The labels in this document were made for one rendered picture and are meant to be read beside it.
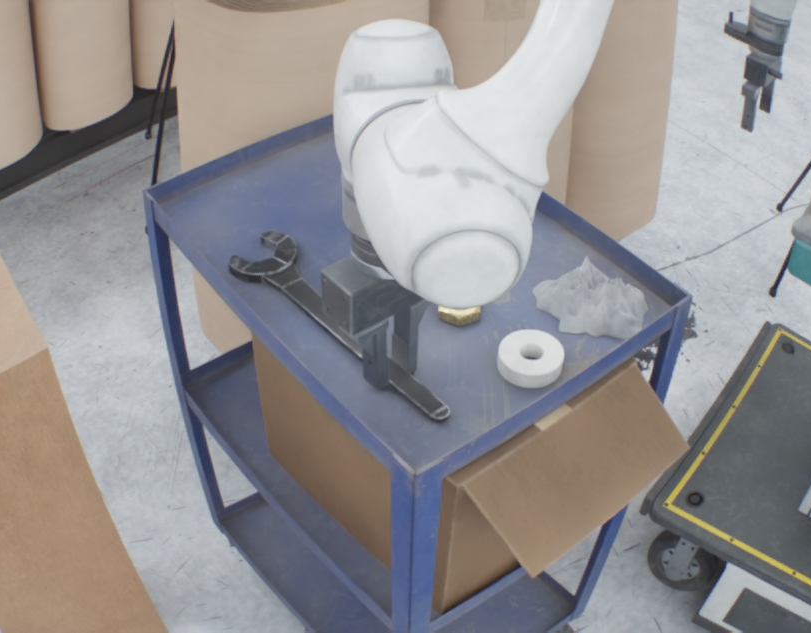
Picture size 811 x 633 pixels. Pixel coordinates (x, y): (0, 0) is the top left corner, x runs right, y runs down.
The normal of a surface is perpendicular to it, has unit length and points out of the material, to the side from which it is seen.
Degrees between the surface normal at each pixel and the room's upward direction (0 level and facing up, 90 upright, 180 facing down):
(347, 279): 0
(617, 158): 90
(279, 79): 90
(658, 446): 26
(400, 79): 86
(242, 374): 0
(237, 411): 0
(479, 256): 101
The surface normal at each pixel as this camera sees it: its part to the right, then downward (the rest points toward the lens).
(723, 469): 0.02, -0.77
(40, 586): 0.65, 0.50
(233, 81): -0.59, 0.51
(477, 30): -0.04, 0.64
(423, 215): -0.48, -0.22
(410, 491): -0.78, 0.38
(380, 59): -0.27, 0.12
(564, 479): 0.30, -0.47
